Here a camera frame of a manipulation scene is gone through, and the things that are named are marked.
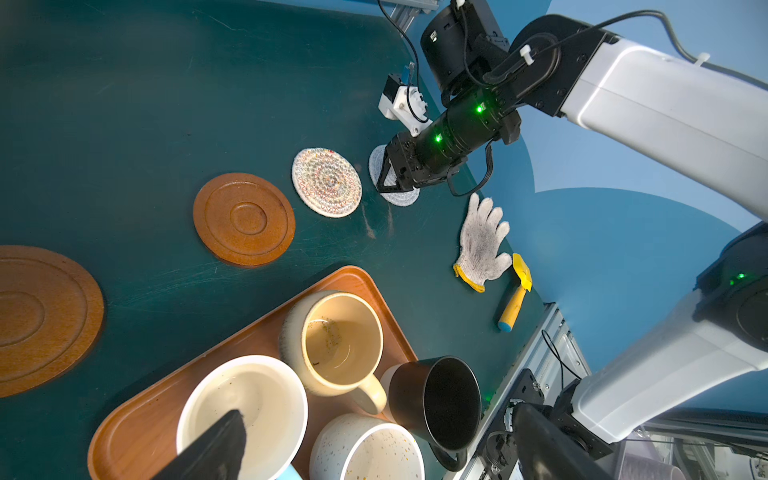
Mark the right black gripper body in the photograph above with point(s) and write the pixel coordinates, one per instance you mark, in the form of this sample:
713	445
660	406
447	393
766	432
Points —
471	121

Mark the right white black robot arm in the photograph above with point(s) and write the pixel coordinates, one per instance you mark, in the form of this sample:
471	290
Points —
695	117

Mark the grey woven coaster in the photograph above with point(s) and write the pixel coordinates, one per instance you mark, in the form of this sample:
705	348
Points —
400	199

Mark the yellow hand shovel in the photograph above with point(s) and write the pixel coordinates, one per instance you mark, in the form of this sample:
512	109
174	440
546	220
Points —
511	312

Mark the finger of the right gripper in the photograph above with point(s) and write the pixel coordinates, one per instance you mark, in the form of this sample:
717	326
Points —
385	168

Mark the white speckled mug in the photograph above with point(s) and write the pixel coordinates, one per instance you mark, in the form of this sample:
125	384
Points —
354	446

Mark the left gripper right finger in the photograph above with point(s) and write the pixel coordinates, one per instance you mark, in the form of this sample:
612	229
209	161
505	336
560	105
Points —
544	452

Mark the light blue mug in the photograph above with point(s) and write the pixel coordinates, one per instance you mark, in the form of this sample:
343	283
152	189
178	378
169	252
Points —
273	403

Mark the dark wooden coaster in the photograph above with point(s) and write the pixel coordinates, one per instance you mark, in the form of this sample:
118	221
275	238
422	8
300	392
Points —
52	312
244	220

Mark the multicolour woven coaster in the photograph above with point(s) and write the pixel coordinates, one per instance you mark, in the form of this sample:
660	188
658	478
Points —
326	182

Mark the aluminium frame right post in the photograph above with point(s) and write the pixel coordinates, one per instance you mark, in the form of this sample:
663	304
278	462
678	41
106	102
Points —
404	12

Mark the black mug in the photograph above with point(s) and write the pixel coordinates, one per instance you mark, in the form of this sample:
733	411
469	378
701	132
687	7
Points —
438	400

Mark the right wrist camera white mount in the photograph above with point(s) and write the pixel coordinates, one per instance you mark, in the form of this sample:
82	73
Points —
404	104

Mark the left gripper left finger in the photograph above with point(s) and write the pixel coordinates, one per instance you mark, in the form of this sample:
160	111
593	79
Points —
217	454

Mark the beige ceramic mug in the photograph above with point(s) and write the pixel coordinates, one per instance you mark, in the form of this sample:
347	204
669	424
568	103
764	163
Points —
333	341

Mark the white work glove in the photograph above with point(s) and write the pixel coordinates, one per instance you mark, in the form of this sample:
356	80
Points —
481	236

